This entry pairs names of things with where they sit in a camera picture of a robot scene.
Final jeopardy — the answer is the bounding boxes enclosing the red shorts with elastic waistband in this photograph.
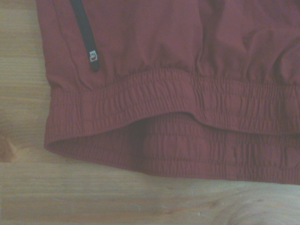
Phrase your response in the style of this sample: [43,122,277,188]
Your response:
[35,0,300,186]

